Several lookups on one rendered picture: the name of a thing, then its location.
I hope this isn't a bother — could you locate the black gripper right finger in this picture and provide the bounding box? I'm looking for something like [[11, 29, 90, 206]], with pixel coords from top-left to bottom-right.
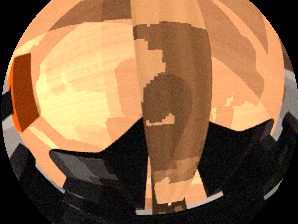
[[197, 119, 274, 197]]

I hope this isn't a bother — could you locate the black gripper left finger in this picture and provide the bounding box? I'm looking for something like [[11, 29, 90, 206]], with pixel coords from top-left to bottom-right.
[[48, 116, 149, 210]]

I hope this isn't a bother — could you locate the brown wooden rail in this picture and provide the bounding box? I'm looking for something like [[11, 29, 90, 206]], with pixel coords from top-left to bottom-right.
[[130, 0, 213, 205]]

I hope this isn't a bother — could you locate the brown wooden post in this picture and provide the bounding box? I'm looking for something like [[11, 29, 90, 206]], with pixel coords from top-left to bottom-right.
[[152, 175, 188, 214]]

